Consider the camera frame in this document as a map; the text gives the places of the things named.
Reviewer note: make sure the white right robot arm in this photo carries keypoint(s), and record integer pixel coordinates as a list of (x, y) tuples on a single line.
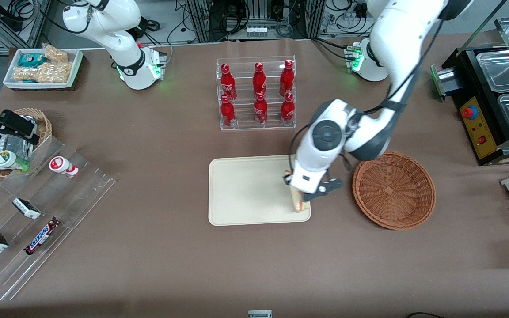
[(117, 39)]

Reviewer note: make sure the triangular sandwich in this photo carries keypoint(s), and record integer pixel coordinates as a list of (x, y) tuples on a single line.
[(299, 205)]

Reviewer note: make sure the green yogurt drink bottle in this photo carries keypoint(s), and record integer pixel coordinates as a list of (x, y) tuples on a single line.
[(7, 159)]

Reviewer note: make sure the red cola bottle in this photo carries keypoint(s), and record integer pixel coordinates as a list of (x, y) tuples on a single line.
[(227, 112), (286, 79), (228, 84), (287, 109), (259, 79), (260, 110)]

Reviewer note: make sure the aluminium frame rack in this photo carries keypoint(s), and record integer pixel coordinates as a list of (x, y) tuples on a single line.
[(201, 20)]

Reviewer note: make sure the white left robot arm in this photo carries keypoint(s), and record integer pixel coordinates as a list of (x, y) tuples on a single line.
[(396, 44)]

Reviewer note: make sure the small rice cracker pack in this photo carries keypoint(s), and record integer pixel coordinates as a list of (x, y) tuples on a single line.
[(55, 54)]

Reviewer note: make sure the cream plastic tray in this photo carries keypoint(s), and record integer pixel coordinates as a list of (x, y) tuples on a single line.
[(250, 190)]

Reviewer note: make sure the clear acrylic bottle rack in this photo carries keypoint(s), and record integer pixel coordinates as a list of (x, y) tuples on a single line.
[(243, 88)]

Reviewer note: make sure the large brown wicker basket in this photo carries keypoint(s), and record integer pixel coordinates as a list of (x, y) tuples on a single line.
[(391, 190)]

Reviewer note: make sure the red yogurt drink bottle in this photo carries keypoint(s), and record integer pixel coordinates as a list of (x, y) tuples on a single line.
[(60, 164)]

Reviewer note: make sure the silver foil pack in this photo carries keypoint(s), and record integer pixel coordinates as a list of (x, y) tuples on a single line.
[(11, 145)]

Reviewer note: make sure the Snickers bar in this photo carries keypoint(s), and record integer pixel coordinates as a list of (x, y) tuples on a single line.
[(41, 236)]

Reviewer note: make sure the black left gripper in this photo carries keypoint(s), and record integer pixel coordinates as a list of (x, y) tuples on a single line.
[(285, 180)]

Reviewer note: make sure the black food warmer machine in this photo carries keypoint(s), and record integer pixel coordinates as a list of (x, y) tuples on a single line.
[(480, 128)]

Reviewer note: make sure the white power strip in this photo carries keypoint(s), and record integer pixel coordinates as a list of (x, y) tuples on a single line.
[(256, 32)]

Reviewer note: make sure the clear acrylic stepped display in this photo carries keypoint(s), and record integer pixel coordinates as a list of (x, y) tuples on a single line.
[(77, 194)]

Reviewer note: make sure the small tan wicker basket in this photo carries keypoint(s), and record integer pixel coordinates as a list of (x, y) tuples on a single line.
[(44, 126)]

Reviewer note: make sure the white rectangular snack bin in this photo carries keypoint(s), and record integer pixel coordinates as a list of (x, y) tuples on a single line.
[(75, 66)]

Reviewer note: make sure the teal snack packet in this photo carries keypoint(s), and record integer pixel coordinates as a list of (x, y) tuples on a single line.
[(31, 59)]

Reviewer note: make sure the grey white edge device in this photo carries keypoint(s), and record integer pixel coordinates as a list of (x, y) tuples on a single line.
[(260, 314)]

